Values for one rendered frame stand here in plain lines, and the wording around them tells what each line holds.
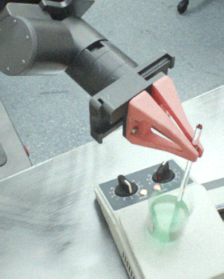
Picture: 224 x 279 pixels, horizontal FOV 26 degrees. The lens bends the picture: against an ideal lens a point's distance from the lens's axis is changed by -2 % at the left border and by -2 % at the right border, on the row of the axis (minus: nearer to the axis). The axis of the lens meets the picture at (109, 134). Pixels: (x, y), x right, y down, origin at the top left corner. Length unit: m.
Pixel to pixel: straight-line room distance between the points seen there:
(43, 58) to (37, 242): 0.32
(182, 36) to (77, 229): 1.40
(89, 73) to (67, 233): 0.29
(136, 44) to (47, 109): 0.45
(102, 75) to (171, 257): 0.24
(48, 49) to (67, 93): 1.33
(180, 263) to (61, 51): 0.29
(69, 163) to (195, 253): 0.26
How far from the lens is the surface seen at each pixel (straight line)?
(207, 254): 0.61
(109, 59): 0.49
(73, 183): 0.74
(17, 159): 1.23
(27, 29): 0.46
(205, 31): 2.03
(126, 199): 0.66
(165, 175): 0.68
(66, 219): 0.71
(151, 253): 0.60
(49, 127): 1.71
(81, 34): 0.52
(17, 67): 0.46
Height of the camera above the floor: 1.40
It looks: 56 degrees down
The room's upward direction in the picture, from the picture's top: straight up
